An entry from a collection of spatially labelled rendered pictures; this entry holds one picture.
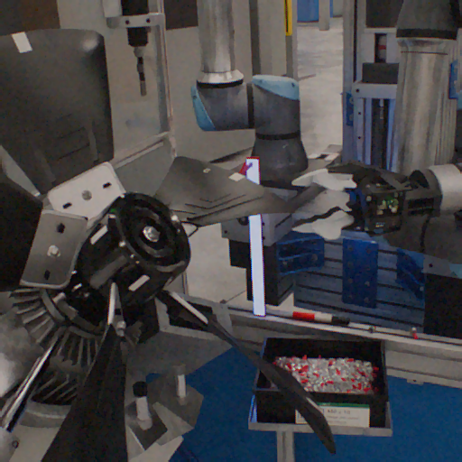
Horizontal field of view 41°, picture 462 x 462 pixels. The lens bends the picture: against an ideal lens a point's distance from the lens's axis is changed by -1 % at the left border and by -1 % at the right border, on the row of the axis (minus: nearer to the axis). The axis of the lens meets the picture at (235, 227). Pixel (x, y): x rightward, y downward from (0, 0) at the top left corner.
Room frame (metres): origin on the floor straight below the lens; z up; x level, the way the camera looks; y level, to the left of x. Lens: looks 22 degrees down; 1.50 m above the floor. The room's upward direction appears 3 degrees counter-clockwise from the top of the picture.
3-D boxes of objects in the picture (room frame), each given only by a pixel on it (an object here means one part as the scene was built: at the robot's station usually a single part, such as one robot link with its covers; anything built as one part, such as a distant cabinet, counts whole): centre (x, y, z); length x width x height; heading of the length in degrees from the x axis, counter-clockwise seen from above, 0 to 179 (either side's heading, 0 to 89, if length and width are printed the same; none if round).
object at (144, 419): (0.68, 0.13, 0.99); 0.02 x 0.02 x 0.06
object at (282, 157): (1.56, -0.12, 1.09); 0.15 x 0.15 x 0.10
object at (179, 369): (0.75, 0.09, 0.96); 0.02 x 0.02 x 0.06
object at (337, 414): (0.90, -0.13, 0.85); 0.22 x 0.17 x 0.07; 79
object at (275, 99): (1.56, -0.11, 1.20); 0.13 x 0.12 x 0.14; 90
